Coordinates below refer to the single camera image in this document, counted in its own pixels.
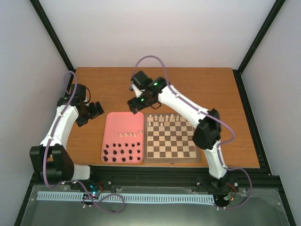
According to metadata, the black aluminium frame rail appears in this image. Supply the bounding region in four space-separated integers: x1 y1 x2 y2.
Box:
30 164 282 191

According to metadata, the right black frame post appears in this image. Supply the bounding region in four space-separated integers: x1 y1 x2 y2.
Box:
237 0 286 75

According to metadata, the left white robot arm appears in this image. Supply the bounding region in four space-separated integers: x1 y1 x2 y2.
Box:
30 84 104 190

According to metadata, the wooden chessboard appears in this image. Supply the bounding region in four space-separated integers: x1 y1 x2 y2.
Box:
143 113 201 164

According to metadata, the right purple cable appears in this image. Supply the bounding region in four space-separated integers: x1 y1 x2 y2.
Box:
133 55 253 210

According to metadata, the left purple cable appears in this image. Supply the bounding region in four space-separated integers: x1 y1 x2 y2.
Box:
43 71 125 214

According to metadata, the pink plastic tray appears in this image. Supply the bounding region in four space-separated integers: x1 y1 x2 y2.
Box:
101 112 144 164

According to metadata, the black frame post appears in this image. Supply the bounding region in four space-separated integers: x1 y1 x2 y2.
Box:
30 0 75 72
237 0 286 75

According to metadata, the light blue cable duct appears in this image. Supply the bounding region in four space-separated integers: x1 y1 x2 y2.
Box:
36 191 214 205

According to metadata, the white queen piece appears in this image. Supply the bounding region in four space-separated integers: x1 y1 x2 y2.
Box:
170 114 175 121

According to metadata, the purple cable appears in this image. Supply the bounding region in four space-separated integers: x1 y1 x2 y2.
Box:
133 55 253 210
43 71 125 214

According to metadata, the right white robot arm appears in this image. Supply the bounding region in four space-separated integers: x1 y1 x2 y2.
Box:
127 71 229 191

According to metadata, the left circuit board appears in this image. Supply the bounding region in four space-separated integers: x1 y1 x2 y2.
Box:
90 181 103 196

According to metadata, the left black frame post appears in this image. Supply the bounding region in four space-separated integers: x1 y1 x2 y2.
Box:
30 0 75 72

